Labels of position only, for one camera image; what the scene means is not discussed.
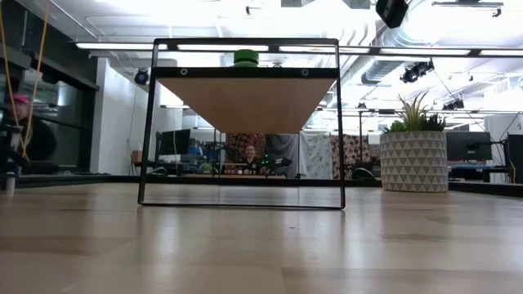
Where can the green medicine bottle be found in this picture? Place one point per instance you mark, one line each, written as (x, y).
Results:
(246, 56)

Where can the large white medicine bottle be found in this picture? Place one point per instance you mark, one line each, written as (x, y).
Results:
(228, 61)

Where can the floral hanging cloth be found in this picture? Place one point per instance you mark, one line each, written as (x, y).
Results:
(351, 153)

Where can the potted succulent triangle-pattern pot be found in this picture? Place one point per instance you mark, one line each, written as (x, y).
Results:
(412, 163)

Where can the black computer monitor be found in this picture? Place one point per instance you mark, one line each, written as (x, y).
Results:
(515, 157)
(468, 145)
(175, 142)

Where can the white patterned hanging cloth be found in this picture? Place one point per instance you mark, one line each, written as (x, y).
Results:
(315, 155)

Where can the grey hanging cloth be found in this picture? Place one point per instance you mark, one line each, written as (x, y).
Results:
(282, 145)

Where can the red mandala tapestry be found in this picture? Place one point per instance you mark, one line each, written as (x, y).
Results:
(239, 141)

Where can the person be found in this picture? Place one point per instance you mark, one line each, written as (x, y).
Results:
(38, 141)
(250, 157)

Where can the round black spotlight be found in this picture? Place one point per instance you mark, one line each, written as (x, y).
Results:
(141, 77)

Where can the ceiling light strip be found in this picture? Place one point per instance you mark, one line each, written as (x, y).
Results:
(118, 46)

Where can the cardboard box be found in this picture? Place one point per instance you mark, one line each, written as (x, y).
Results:
(137, 156)

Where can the small white cylinder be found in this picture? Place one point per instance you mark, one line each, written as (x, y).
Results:
(10, 182)

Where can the black ceiling camera cluster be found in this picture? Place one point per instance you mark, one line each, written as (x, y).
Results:
(417, 71)
(453, 105)

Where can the wooden shelf black metal frame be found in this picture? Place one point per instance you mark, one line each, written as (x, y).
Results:
(249, 102)

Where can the black table frame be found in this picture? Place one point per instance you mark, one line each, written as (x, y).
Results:
(61, 181)

